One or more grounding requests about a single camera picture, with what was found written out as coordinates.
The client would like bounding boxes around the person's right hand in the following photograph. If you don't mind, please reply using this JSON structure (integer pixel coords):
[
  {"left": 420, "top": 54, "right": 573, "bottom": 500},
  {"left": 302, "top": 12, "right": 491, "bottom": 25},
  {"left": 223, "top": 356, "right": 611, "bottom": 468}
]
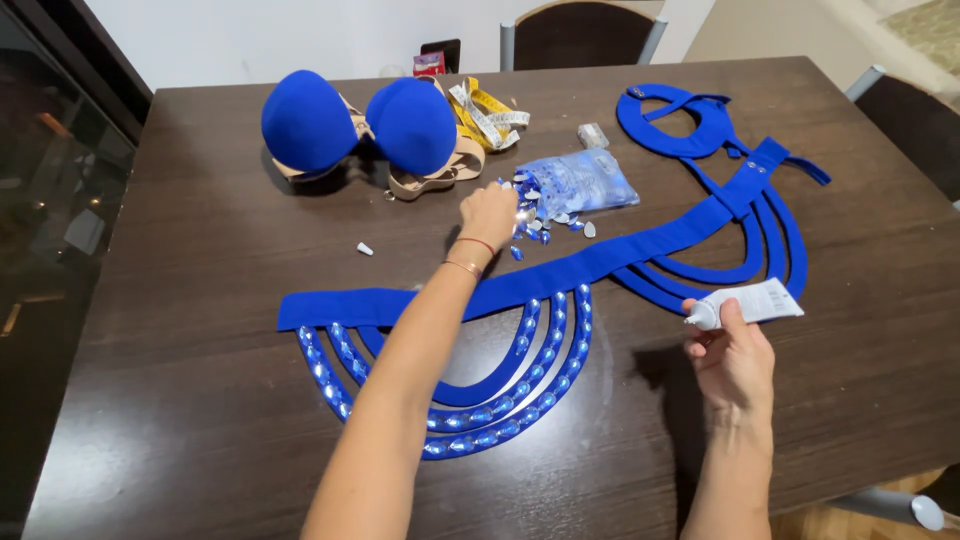
[{"left": 681, "top": 297, "right": 776, "bottom": 423}]

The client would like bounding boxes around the person's left hand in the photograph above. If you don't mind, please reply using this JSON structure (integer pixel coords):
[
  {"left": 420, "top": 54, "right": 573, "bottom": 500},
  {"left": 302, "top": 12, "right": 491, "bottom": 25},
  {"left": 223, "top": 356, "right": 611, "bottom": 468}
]
[{"left": 457, "top": 182, "right": 520, "bottom": 256}]

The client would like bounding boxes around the white glue tube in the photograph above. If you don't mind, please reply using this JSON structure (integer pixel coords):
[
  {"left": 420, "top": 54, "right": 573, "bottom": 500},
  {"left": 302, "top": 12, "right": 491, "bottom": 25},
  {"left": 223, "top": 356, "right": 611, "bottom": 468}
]
[{"left": 684, "top": 277, "right": 805, "bottom": 332}]

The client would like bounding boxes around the pile of loose blue gems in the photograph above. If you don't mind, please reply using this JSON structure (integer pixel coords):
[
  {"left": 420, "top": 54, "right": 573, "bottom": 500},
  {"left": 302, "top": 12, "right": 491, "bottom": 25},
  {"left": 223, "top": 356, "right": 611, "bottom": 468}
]
[{"left": 496, "top": 176, "right": 598, "bottom": 262}]

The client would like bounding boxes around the clear bag of blue gems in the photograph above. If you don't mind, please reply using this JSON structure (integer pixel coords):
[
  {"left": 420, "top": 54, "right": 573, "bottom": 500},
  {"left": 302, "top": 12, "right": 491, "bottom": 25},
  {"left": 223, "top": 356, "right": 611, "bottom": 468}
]
[{"left": 516, "top": 147, "right": 641, "bottom": 220}]

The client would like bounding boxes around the yellow measuring tape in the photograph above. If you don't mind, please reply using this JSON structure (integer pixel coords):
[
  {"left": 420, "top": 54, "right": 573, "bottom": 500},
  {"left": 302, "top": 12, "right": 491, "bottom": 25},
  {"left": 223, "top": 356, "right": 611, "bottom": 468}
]
[{"left": 447, "top": 76, "right": 531, "bottom": 153}]

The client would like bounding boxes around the blue fabric belt with loops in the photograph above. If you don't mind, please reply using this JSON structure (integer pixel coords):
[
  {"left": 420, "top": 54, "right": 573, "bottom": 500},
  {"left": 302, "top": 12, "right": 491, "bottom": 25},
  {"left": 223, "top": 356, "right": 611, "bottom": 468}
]
[{"left": 277, "top": 137, "right": 810, "bottom": 461}]

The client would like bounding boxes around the black rectangular device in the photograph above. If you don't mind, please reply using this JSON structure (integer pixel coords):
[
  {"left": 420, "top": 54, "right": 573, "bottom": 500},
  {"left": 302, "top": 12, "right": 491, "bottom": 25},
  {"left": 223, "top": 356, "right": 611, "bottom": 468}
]
[{"left": 420, "top": 39, "right": 462, "bottom": 75}]

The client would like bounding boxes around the blue padded bra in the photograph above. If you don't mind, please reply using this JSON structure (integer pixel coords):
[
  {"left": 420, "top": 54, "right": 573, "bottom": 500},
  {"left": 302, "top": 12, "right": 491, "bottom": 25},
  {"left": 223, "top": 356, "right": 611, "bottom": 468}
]
[{"left": 261, "top": 69, "right": 487, "bottom": 202}]

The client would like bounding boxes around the dark glass cabinet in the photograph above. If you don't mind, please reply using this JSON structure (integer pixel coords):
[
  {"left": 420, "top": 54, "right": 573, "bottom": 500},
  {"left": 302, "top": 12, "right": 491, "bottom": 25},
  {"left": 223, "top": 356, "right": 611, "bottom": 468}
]
[{"left": 0, "top": 0, "right": 155, "bottom": 519}]

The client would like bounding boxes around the gold bangle bracelet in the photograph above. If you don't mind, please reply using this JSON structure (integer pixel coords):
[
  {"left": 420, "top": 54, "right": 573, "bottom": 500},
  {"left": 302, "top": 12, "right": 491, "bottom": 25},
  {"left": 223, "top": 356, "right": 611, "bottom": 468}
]
[{"left": 442, "top": 258, "right": 485, "bottom": 283}]

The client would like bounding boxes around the blue fabric collar with straps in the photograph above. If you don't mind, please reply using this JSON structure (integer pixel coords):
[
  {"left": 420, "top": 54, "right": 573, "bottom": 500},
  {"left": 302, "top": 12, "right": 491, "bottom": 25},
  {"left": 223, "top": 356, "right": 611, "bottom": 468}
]
[{"left": 616, "top": 83, "right": 832, "bottom": 186}]

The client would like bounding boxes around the dark chair with grey frame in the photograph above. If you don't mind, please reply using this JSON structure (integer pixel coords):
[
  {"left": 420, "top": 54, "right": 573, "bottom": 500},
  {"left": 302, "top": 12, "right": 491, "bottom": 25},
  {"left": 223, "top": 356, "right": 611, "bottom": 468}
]
[
  {"left": 500, "top": 0, "right": 669, "bottom": 72},
  {"left": 828, "top": 465, "right": 960, "bottom": 534},
  {"left": 845, "top": 64, "right": 960, "bottom": 211}
]

